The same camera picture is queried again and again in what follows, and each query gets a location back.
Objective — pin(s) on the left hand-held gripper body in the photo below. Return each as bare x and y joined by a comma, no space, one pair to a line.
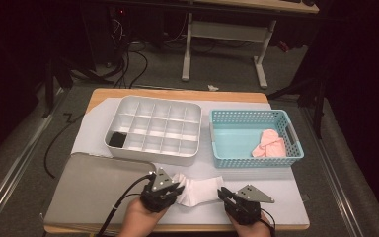
158,197

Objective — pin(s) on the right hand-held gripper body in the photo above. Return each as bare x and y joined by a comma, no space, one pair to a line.
245,210

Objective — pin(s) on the white divided storage box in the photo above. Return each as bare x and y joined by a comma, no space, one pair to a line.
151,159

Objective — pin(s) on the light blue perforated basket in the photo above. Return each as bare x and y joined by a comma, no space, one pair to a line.
260,162

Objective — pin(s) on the black sock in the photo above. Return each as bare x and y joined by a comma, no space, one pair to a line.
116,140

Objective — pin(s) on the translucent grey box lid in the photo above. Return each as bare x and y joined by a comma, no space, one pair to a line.
85,191

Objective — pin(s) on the person's right hand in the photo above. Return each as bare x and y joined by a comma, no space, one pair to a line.
251,232

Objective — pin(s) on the person's left hand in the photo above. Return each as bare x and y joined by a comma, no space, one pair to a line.
139,223

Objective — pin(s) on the white table cover sheet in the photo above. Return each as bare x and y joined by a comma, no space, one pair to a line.
194,217

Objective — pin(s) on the pink sock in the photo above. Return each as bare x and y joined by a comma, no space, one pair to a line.
273,149
269,135

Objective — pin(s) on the white crumpled scrap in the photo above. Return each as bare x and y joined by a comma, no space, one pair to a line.
212,88

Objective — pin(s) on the black metal stand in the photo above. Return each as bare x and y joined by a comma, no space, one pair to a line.
48,92
318,112

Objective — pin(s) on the small red object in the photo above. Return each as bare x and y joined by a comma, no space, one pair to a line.
283,46

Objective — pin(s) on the white-framed desk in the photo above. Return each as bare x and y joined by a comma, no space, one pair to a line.
230,32

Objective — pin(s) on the dark equipment with red light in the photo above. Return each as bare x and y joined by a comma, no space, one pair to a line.
120,19

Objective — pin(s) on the metal floor rail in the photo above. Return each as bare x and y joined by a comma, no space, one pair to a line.
333,173
20,161

